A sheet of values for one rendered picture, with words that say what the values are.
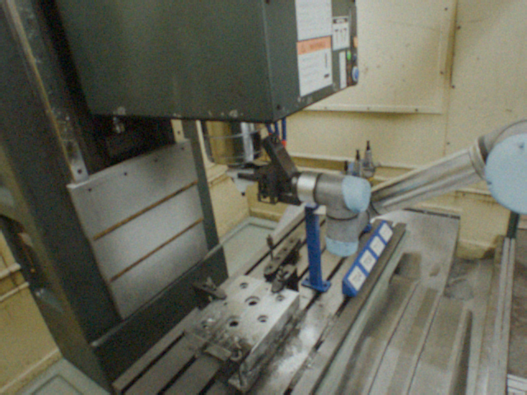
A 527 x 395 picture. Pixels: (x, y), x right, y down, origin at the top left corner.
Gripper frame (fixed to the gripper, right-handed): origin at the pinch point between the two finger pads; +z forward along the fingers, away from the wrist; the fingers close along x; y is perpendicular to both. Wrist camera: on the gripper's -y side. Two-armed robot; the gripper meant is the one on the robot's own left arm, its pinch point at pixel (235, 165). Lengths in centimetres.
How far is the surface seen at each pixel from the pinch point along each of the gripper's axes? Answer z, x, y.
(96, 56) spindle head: 30.2, -12.5, -30.3
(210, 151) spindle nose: 0.7, -7.8, -6.5
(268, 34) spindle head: -20.8, -11.2, -31.8
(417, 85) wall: -23, 100, -3
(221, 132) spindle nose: -3.6, -7.5, -11.7
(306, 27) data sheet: -20.9, 3.3, -32.1
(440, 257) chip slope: -44, 79, 67
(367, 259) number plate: -23, 41, 49
